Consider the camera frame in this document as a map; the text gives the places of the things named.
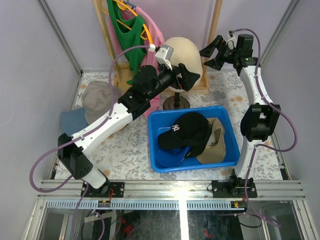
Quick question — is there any khaki hat in bin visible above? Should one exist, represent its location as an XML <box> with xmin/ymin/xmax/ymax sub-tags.
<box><xmin>196</xmin><ymin>117</ymin><xmax>226</xmax><ymax>164</ymax></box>

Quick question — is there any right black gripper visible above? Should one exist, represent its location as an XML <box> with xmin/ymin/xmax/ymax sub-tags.
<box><xmin>197</xmin><ymin>36</ymin><xmax>240</xmax><ymax>72</ymax></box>

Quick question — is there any grey blue hanger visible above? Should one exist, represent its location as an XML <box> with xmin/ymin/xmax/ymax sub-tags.
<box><xmin>114</xmin><ymin>0</ymin><xmax>137</xmax><ymax>11</ymax></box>

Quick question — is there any aluminium rail base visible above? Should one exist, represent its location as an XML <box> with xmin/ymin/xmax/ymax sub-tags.
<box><xmin>37</xmin><ymin>178</ymin><xmax>307</xmax><ymax>211</ymax></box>

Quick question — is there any grey bucket hat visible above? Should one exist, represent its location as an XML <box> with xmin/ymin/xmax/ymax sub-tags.
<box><xmin>82</xmin><ymin>80</ymin><xmax>123</xmax><ymax>125</ymax></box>

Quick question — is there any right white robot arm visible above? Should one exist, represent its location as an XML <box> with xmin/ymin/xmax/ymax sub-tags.
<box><xmin>200</xmin><ymin>34</ymin><xmax>281</xmax><ymax>198</ymax></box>

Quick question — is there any blue cap in bin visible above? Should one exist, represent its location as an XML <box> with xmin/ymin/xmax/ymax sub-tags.
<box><xmin>155</xmin><ymin>146</ymin><xmax>191</xmax><ymax>168</ymax></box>

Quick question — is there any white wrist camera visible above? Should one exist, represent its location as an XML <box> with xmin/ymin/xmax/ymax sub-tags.
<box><xmin>148</xmin><ymin>44</ymin><xmax>174</xmax><ymax>71</ymax></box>
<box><xmin>226</xmin><ymin>31</ymin><xmax>237</xmax><ymax>50</ymax></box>

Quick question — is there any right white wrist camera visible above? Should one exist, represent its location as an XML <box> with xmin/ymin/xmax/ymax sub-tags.
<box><xmin>226</xmin><ymin>31</ymin><xmax>237</xmax><ymax>50</ymax></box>

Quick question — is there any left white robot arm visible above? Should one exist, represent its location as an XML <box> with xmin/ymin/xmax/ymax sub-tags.
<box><xmin>57</xmin><ymin>63</ymin><xmax>201</xmax><ymax>198</ymax></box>

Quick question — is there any yellow hanger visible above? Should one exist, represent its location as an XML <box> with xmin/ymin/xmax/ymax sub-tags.
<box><xmin>99</xmin><ymin>0</ymin><xmax>153</xmax><ymax>47</ymax></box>

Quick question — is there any folded blue cloth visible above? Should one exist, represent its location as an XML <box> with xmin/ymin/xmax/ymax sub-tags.
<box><xmin>60</xmin><ymin>107</ymin><xmax>88</xmax><ymax>136</ymax></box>

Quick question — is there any black baseball cap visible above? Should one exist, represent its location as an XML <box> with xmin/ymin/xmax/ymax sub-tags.
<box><xmin>157</xmin><ymin>112</ymin><xmax>212</xmax><ymax>158</ymax></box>

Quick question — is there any beige mannequin head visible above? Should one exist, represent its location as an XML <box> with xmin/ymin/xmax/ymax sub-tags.
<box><xmin>162</xmin><ymin>36</ymin><xmax>203</xmax><ymax>111</ymax></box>

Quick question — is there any wooden clothes rack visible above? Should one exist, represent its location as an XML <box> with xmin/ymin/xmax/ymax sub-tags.
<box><xmin>92</xmin><ymin>0</ymin><xmax>223</xmax><ymax>95</ymax></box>

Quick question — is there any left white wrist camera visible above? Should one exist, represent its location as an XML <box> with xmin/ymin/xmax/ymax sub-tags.
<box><xmin>148</xmin><ymin>44</ymin><xmax>174</xmax><ymax>71</ymax></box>

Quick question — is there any pink t-shirt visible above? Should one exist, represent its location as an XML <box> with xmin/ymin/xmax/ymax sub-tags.
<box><xmin>106</xmin><ymin>6</ymin><xmax>166</xmax><ymax>120</ymax></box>

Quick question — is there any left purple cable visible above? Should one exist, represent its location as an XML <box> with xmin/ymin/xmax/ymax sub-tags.
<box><xmin>29</xmin><ymin>44</ymin><xmax>152</xmax><ymax>240</ymax></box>

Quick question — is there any blue plastic bin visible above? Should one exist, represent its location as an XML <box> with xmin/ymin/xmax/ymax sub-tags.
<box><xmin>148</xmin><ymin>105</ymin><xmax>240</xmax><ymax>173</ymax></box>

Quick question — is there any green tank top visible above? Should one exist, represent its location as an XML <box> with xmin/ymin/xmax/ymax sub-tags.
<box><xmin>106</xmin><ymin>0</ymin><xmax>147</xmax><ymax>76</ymax></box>

